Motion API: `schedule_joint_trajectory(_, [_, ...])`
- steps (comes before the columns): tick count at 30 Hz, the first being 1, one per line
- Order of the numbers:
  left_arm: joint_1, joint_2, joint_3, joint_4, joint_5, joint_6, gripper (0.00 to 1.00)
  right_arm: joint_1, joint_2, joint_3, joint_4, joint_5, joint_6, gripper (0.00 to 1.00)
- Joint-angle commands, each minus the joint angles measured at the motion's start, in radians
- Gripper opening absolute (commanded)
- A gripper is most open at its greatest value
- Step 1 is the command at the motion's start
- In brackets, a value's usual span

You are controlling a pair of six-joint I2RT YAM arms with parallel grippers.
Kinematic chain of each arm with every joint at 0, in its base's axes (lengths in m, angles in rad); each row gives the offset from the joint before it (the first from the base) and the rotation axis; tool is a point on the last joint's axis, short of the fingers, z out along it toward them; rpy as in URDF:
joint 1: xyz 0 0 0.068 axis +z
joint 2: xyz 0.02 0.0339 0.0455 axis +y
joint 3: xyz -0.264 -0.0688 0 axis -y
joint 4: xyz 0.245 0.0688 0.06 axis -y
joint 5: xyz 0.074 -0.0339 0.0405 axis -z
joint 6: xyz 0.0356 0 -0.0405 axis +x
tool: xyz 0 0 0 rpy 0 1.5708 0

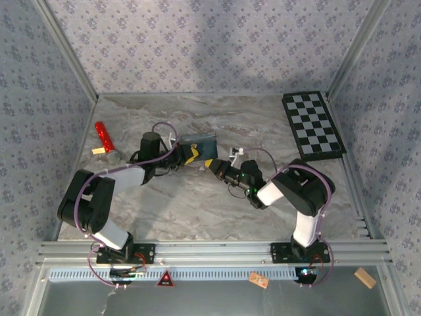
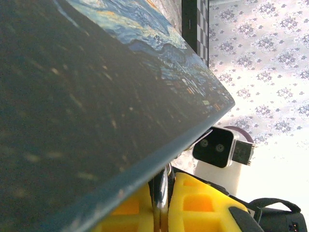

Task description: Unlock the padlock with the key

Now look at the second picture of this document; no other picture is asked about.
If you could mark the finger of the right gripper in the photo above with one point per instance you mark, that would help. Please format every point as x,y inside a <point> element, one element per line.
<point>198,217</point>
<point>135,217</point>

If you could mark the starry night print box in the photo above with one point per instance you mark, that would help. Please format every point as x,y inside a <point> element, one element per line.
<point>72,96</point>

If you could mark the black grey chessboard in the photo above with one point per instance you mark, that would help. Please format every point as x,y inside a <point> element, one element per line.
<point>189,36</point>

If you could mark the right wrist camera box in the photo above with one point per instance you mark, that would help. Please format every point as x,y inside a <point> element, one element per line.
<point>214,149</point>

